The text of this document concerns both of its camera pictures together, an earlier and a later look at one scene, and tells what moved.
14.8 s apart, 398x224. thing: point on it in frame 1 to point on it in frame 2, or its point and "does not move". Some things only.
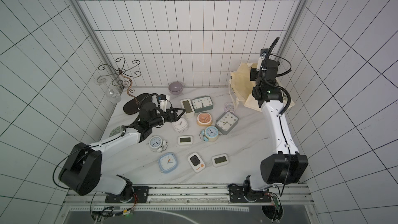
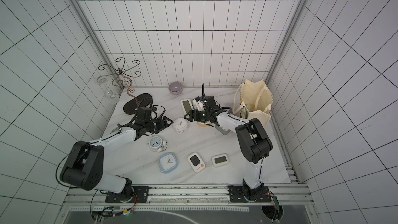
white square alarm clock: [181, 125] does not move
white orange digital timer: [196, 163] does not move
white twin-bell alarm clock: [157, 144] does not move
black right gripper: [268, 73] to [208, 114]
